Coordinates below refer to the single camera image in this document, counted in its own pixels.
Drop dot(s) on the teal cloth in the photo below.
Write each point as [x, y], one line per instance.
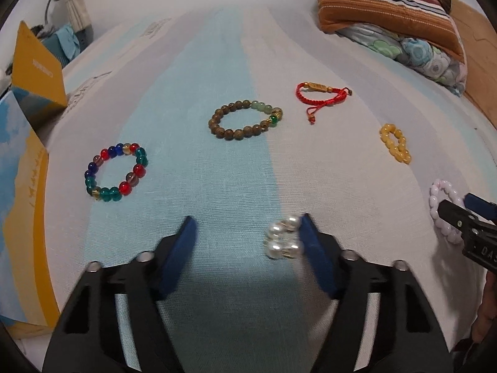
[69, 40]

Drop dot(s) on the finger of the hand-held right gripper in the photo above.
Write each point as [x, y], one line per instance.
[479, 204]
[452, 213]

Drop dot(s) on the striped pillow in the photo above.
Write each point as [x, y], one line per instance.
[380, 11]

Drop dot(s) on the beige curtain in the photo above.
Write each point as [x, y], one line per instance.
[77, 11]

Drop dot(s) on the floral blanket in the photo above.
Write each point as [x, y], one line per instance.
[419, 52]

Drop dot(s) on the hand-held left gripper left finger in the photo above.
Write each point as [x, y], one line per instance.
[178, 256]

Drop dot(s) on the wooden headboard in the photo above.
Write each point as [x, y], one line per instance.
[481, 54]

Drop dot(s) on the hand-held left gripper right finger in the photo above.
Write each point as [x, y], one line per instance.
[316, 256]

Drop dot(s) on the person's right hand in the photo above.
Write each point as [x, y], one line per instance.
[487, 311]

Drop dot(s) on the blue and yellow cardboard box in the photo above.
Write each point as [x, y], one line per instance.
[27, 209]

